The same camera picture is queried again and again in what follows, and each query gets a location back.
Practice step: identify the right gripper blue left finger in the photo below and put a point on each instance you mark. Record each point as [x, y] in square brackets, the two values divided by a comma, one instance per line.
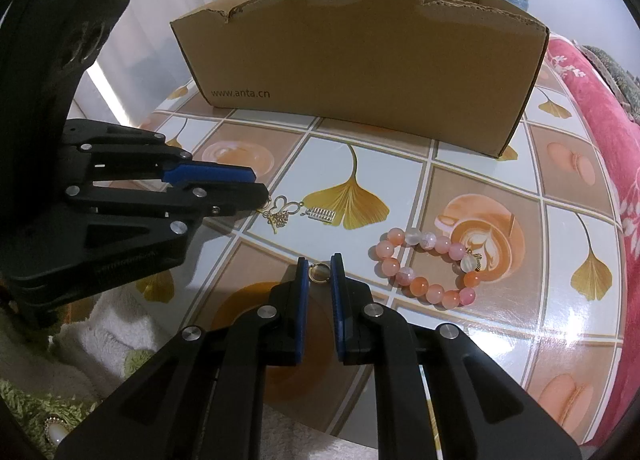
[200, 396]

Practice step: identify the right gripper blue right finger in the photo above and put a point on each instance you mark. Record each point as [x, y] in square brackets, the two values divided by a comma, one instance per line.
[438, 395]

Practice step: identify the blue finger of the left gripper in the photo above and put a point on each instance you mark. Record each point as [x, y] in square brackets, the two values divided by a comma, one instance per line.
[210, 172]
[217, 199]

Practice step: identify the white curtain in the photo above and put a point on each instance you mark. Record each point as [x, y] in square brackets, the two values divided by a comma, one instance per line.
[141, 60]

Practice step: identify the patterned vinyl tablecloth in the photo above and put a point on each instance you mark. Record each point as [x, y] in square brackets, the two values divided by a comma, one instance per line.
[523, 252]

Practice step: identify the brown cardboard box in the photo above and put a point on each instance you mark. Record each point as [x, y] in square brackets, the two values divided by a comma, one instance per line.
[459, 71]

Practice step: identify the pink floral blanket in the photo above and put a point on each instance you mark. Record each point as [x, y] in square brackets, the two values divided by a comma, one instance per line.
[617, 139]

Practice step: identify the grey blanket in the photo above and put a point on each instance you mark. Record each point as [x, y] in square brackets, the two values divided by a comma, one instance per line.
[624, 86]

